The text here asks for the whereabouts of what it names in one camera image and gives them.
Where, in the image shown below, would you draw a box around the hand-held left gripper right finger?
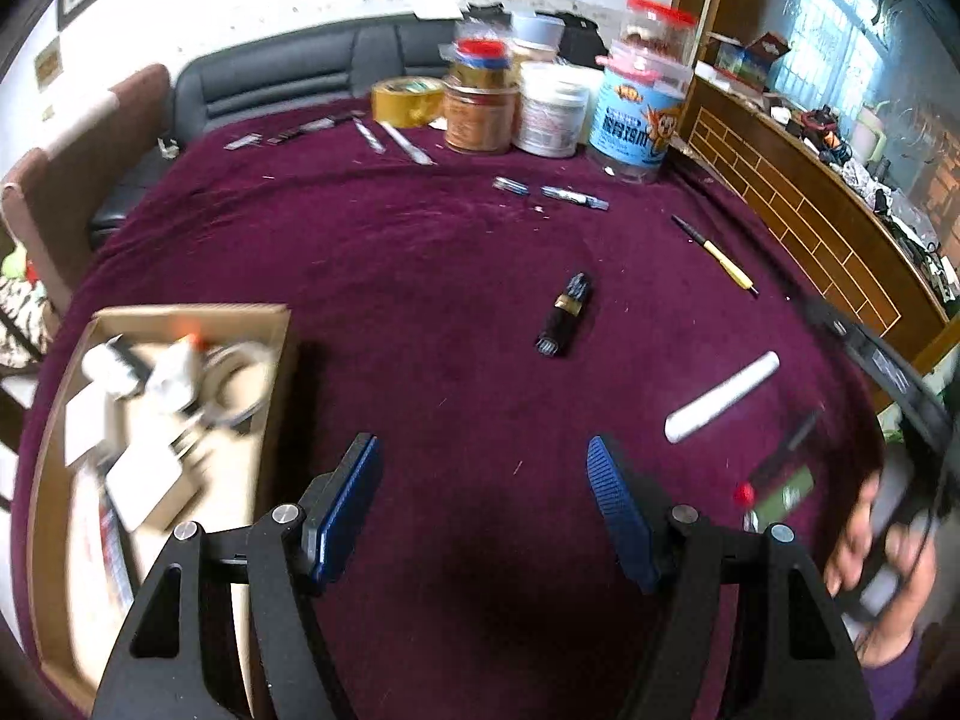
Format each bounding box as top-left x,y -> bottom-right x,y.
585,435 -> 878,720

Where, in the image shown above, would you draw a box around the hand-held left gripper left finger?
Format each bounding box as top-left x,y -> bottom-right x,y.
90,431 -> 385,720

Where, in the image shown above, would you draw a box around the black pen with red end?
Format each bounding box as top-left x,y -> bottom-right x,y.
735,409 -> 822,507

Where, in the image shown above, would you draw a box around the green lighter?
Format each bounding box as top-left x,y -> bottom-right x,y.
754,465 -> 818,530

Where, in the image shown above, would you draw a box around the cardboard box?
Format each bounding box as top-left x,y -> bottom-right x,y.
26,304 -> 297,717

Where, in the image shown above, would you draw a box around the large white charger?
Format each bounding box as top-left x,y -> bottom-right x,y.
105,439 -> 203,533

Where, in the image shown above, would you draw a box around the orange tool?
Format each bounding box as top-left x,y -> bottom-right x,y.
146,326 -> 207,413

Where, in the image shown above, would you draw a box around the small white charger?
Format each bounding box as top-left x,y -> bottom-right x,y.
64,386 -> 121,466

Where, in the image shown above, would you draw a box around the person's right forearm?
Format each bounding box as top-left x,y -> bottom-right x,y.
855,630 -> 946,720

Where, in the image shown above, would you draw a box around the person's right hand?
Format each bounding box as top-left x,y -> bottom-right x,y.
823,469 -> 942,665

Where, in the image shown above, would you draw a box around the white tube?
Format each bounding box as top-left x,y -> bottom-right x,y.
664,350 -> 781,445

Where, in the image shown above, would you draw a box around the wooden counter with brick pattern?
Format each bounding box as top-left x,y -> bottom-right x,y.
679,75 -> 953,391

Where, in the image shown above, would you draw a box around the clear plastic bags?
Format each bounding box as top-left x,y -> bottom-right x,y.
847,157 -> 938,241

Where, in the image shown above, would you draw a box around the white tape roll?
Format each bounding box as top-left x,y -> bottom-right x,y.
202,341 -> 275,421

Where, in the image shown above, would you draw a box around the yellow and black pen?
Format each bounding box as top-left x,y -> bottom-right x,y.
670,214 -> 760,297

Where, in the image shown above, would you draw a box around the maroon tablecloth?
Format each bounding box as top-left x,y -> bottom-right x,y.
11,94 -> 890,720

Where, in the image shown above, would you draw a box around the white jug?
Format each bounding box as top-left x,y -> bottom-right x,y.
847,105 -> 890,166

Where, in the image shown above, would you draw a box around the black and orange toy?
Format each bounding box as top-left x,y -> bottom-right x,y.
799,105 -> 848,158

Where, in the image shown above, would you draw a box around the colourful tissue box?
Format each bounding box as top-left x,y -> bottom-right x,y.
709,30 -> 792,87

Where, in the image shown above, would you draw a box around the barred window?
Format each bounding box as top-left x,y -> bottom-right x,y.
772,0 -> 901,102

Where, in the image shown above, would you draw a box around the clear jar with blue label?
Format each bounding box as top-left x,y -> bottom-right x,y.
585,45 -> 695,185

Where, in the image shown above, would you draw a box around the silver pen near tape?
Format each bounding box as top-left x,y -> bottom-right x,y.
379,120 -> 436,166

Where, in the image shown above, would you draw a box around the patterned cloth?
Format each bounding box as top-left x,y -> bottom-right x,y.
0,240 -> 61,368

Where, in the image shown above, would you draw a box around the white plastic jar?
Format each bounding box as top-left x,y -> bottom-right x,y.
514,62 -> 593,158

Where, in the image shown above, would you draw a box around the brown jar with red lid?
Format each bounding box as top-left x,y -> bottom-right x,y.
442,82 -> 522,156

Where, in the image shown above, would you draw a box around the yellow tape roll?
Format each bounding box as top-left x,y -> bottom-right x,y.
371,76 -> 447,128

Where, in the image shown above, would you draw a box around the clear jar with red lid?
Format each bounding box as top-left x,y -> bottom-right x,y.
624,0 -> 698,65

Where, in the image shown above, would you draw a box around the brown upholstered chair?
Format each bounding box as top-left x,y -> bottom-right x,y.
0,64 -> 173,316

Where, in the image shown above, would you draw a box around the black leather sofa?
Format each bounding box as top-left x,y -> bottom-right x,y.
90,11 -> 481,248

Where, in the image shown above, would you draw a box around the black bag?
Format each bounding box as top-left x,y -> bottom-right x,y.
559,11 -> 612,72

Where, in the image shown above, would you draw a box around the small clear plastic jar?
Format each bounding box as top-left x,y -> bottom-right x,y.
450,19 -> 518,91

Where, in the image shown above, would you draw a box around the grey lidded container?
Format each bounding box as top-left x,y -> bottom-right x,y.
510,11 -> 565,65

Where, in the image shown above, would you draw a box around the white adapter with black cable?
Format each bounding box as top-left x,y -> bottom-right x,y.
81,337 -> 151,398

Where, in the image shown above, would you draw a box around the wooden door frame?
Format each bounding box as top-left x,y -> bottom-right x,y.
671,0 -> 732,76

